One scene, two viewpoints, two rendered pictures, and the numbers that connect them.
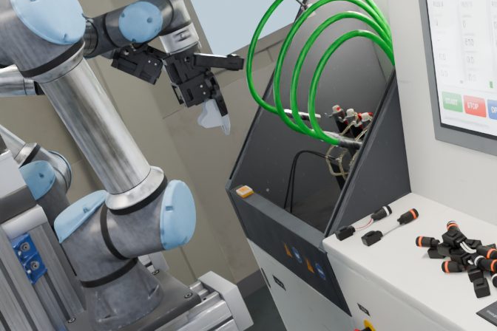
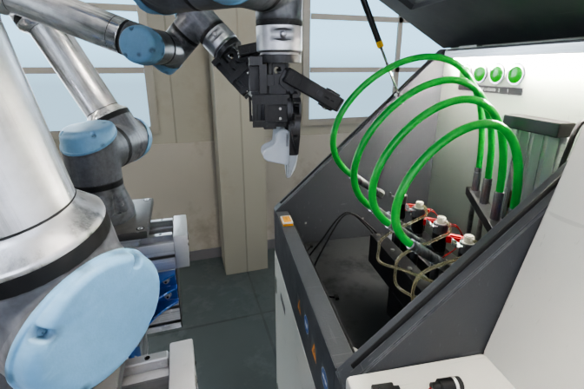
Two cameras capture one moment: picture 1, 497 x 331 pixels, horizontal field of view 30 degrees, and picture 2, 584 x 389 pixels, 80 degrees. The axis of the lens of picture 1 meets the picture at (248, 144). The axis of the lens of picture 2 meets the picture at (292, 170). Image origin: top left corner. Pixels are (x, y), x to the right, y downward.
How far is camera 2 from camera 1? 1.37 m
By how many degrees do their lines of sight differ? 3
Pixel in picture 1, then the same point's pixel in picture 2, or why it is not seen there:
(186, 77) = (266, 90)
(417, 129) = (558, 299)
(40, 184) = (88, 142)
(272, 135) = (328, 183)
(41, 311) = not seen: outside the picture
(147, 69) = (242, 80)
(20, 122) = (187, 105)
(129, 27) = not seen: outside the picture
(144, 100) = not seen: hidden behind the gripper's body
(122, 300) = not seen: outside the picture
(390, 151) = (486, 296)
